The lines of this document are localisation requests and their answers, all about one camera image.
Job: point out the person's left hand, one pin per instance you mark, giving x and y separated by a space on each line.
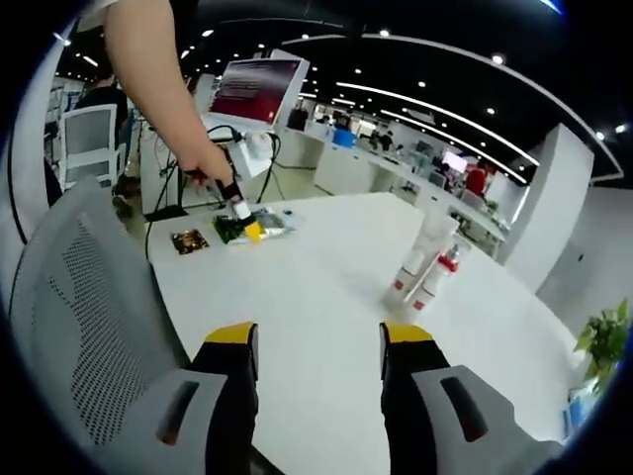
207 168

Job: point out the white skincare tube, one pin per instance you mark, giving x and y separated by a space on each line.
437 232

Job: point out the white office chair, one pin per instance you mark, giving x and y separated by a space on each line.
89 143

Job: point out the green printed packet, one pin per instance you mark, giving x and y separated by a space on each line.
227 230

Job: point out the grey mesh office chair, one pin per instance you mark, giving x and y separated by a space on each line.
99 297

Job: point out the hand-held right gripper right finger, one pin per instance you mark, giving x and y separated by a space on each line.
410 396

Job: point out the long white office counter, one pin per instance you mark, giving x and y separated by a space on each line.
371 168

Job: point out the white monitor with red screen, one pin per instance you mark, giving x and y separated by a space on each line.
252 89

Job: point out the white skincare bottle red collar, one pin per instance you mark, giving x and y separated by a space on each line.
449 264

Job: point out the gold foil packet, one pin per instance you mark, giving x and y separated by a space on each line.
190 242

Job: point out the potted green plant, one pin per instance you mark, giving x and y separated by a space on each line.
605 336

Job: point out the blue storage bin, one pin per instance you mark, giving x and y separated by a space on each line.
343 137

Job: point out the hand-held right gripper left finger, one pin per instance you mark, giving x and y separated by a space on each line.
227 396

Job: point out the white square pillar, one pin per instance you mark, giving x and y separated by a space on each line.
549 208

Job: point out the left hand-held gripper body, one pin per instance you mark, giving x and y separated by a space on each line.
252 156

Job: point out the blue tissue box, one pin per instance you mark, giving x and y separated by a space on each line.
577 413

